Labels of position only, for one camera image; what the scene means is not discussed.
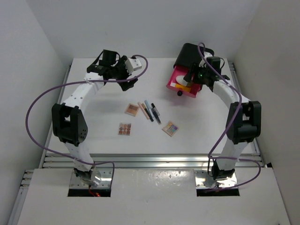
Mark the metal base plate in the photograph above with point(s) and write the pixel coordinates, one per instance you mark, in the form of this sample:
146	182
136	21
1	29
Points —
204	181
104	178

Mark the light blue black pen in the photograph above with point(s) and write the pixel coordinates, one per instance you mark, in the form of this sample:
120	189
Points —
149	110

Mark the white bottle gold cap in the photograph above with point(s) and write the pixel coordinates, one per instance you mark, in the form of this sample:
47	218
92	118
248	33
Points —
180	80

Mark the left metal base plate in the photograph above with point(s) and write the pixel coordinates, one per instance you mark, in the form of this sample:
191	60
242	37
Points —
104	178

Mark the orange makeup tube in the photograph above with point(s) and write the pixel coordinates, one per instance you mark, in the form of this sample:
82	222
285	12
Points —
187	89

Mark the colourful eyeshadow palette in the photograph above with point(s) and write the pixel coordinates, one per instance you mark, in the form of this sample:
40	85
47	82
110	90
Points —
170	128

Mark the aluminium frame rail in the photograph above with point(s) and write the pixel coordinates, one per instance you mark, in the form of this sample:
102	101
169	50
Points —
133	160

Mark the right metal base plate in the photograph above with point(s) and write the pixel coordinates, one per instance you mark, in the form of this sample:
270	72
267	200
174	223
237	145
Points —
204	181

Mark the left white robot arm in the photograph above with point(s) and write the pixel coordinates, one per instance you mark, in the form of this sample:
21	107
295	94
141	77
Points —
68	121

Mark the brown eyeshadow palette four pans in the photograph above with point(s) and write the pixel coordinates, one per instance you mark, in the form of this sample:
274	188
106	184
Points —
132	110

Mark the black drawer cabinet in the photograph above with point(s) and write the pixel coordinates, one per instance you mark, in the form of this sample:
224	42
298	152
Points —
188	55

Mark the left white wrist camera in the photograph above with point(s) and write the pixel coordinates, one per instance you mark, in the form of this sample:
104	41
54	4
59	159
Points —
133	65

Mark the black mascara tube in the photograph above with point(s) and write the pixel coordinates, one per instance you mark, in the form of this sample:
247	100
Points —
155	113

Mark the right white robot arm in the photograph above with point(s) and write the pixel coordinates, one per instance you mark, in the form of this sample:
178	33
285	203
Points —
243	123

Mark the eyeshadow palette round brown pans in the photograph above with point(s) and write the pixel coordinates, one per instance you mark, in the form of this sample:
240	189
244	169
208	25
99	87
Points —
124	129

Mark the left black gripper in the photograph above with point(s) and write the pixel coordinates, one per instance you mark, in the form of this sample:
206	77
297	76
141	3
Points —
121	63

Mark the brown gold makeup pencil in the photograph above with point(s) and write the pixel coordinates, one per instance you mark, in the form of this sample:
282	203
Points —
145	109

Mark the peach concealer stick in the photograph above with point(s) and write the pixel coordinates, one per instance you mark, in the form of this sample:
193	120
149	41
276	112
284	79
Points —
143	110

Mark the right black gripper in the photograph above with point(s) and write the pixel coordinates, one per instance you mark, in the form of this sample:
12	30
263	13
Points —
194	69

